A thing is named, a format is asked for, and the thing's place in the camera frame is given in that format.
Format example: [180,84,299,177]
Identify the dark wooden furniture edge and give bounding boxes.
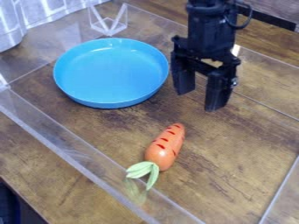
[239,0,299,32]

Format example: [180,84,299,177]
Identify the orange toy carrot green leaves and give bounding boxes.
[125,123,185,190]

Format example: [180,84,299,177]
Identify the blue round plastic tray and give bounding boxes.
[52,38,168,109]

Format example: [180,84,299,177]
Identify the black cable loop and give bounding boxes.
[223,1,255,31]

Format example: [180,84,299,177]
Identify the clear acrylic enclosure wall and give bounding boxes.
[0,3,299,224]

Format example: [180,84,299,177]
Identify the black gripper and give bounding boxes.
[171,0,240,112]

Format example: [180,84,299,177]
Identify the white grey checked curtain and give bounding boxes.
[0,0,109,53]

